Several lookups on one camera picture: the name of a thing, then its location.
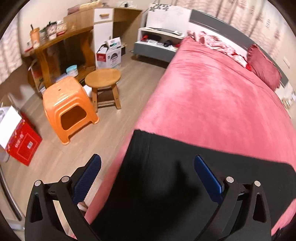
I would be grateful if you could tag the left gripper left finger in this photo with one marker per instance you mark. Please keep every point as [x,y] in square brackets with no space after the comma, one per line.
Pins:
[42,221]

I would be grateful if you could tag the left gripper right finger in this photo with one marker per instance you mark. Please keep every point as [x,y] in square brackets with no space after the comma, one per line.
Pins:
[242,212]

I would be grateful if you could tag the black pants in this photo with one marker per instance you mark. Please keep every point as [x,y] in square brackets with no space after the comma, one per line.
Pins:
[157,194]

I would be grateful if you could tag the red cardboard box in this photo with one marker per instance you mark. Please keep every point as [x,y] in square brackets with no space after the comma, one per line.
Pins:
[24,141]

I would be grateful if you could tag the orange plastic stool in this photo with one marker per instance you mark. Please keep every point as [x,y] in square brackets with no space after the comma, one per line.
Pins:
[68,108]

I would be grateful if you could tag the pink bed blanket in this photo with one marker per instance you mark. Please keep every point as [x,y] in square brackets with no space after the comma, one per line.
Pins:
[207,99]

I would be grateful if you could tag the right bedside table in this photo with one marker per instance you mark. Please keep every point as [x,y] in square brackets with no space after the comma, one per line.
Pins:
[286,94]

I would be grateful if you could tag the round wooden stool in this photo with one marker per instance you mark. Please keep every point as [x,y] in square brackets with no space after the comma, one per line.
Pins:
[101,80]

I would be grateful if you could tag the light blue round container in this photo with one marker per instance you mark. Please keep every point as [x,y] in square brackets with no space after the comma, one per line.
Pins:
[72,71]

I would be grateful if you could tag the dark red pillow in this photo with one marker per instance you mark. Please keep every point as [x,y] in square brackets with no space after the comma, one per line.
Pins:
[262,67]

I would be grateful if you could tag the wooden desk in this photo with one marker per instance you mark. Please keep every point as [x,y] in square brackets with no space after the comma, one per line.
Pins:
[48,62]

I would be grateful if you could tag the white appliance cardboard box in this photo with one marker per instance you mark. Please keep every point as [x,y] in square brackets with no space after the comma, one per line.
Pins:
[109,54]

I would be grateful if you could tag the pink floral crumpled cloth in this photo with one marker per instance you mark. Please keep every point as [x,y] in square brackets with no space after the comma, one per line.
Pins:
[228,48]

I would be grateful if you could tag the orange drink cup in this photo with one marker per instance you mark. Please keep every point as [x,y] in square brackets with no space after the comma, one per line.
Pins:
[35,37]

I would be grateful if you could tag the grey white headboard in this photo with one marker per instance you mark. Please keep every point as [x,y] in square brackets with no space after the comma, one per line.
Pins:
[236,36]

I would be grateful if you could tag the grey white bedside table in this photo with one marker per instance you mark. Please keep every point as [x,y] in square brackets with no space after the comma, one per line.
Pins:
[159,44]

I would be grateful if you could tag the patterned curtain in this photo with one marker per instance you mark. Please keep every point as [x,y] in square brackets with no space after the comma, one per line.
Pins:
[260,21]

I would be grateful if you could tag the white wooden cabinet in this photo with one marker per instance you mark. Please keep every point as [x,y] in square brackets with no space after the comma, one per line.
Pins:
[107,23]

